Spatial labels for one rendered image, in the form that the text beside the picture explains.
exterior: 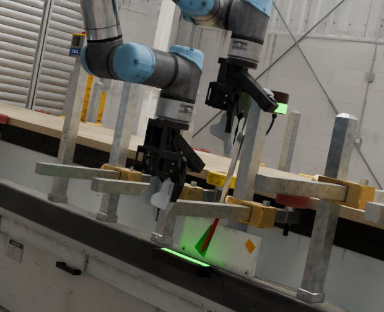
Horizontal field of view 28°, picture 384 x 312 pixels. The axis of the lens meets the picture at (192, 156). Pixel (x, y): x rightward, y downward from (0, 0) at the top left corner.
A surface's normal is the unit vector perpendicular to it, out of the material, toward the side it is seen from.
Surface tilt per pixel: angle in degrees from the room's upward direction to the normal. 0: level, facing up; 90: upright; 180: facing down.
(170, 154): 90
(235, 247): 90
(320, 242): 90
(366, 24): 90
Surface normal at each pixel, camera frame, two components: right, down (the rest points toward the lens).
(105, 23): 0.29, 0.29
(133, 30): 0.69, 0.17
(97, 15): -0.04, 0.34
